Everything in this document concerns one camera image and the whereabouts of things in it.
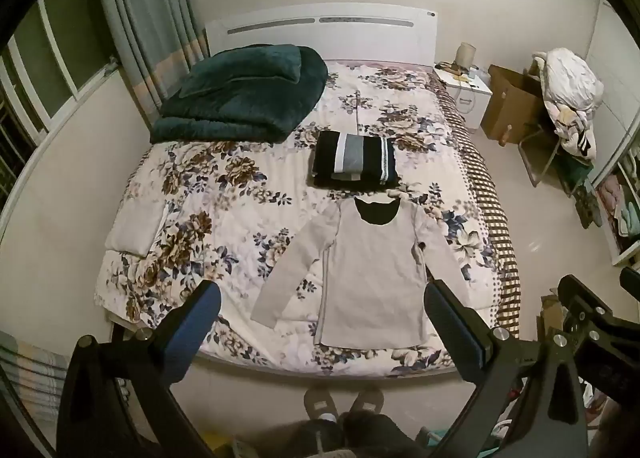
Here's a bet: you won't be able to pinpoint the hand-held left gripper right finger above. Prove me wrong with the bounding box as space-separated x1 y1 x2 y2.
422 280 588 458

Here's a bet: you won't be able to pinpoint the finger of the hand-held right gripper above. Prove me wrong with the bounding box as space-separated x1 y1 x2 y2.
619 267 640 295
556 274 640 339

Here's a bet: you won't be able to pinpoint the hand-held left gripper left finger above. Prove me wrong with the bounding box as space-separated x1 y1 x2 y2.
56 280 223 458

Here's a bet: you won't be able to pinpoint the beige long-sleeve shirt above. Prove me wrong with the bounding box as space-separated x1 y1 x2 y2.
250 195 471 350

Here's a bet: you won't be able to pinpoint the pair of dark shoes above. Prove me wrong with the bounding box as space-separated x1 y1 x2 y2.
575 183 608 230

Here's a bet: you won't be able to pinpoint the person's right shoe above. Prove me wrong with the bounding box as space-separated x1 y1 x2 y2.
347 385 384 420

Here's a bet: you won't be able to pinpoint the white folded cloth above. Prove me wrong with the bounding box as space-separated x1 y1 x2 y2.
105 198 168 259

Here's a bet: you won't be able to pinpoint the brown checkered bed sheet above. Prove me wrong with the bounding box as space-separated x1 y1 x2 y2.
430 73 523 339

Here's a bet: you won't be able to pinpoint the person's dark pants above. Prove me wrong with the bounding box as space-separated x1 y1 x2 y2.
295 413 426 458

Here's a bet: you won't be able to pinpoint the black white striped garment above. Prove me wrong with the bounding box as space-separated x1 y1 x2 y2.
564 130 599 162

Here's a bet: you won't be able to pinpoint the bed with floral cover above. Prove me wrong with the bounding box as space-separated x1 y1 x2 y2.
94 60 501 381

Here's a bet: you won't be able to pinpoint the grey striped cloth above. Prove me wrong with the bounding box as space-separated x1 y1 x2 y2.
0 330 68 434

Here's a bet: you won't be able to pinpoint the white wardrobe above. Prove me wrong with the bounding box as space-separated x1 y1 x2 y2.
582 0 640 266

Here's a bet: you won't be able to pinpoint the brown cardboard box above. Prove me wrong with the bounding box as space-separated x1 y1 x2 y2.
480 64 548 145

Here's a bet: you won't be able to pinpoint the white bedding bundle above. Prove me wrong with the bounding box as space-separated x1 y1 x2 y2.
531 49 605 139

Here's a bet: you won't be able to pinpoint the dark green plush blanket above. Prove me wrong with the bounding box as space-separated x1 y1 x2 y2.
149 44 329 144

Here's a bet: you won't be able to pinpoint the white nightstand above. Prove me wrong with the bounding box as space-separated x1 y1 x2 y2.
432 65 493 131

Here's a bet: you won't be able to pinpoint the dark green plush pillow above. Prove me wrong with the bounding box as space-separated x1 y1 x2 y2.
177 45 303 99

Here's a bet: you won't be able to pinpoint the grey-green curtain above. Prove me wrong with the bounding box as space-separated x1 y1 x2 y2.
90 0 211 126

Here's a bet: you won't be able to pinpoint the white headboard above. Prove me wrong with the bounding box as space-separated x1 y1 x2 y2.
205 3 438 64

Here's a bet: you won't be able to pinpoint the metal frame chair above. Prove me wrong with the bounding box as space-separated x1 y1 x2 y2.
517 123 596 191

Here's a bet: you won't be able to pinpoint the window with white frame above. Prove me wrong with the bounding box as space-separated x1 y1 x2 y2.
0 0 121 174

